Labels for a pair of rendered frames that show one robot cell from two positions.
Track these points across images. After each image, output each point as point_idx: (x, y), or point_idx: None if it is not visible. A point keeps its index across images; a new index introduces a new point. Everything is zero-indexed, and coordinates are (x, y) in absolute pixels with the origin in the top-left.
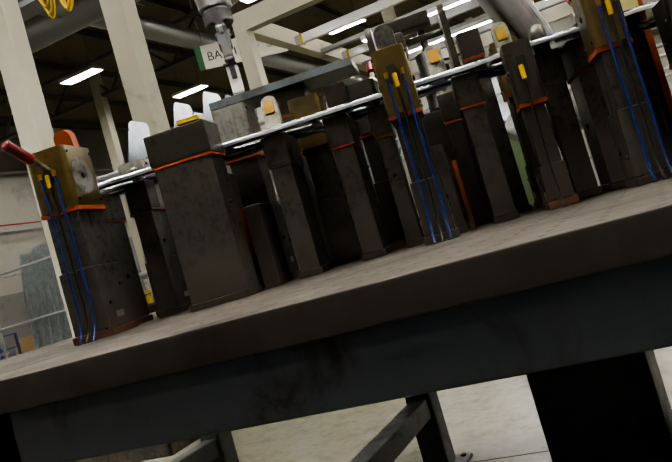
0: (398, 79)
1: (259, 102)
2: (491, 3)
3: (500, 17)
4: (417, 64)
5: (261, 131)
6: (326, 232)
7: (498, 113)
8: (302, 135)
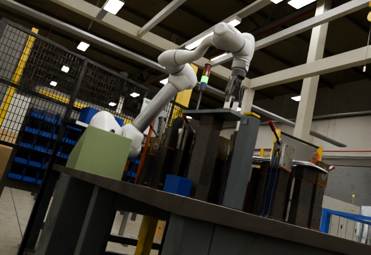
0: None
1: (221, 116)
2: (159, 113)
3: (155, 117)
4: (186, 133)
5: (252, 163)
6: (218, 191)
7: None
8: (227, 155)
